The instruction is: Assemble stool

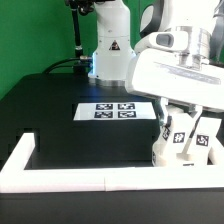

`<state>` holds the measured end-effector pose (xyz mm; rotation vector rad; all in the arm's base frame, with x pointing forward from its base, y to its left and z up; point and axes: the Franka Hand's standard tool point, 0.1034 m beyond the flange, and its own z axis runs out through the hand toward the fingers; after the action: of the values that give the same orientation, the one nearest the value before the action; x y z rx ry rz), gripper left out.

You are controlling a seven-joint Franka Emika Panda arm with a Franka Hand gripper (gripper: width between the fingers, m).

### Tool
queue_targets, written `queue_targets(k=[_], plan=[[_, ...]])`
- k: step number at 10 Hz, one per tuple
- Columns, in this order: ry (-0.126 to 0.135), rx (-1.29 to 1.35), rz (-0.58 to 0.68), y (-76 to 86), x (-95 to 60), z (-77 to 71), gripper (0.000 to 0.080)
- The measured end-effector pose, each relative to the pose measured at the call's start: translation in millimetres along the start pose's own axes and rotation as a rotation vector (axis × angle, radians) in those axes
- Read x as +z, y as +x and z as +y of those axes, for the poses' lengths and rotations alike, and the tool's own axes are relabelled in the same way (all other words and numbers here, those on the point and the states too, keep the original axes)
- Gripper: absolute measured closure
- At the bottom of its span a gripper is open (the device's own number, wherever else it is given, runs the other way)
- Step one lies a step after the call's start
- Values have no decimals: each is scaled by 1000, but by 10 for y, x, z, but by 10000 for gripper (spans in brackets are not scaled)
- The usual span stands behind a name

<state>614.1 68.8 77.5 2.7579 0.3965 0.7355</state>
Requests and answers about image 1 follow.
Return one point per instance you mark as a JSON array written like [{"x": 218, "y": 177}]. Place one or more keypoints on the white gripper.
[{"x": 155, "y": 72}]

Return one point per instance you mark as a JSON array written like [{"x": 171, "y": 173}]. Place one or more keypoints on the white round stool seat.
[{"x": 179, "y": 160}]

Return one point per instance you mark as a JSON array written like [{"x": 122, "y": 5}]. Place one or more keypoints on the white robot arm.
[{"x": 199, "y": 18}]

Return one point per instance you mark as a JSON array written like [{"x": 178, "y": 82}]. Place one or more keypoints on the white marker tag sheet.
[{"x": 114, "y": 111}]

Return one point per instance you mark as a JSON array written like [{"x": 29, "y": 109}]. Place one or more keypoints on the white U-shaped fence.
[{"x": 16, "y": 178}]

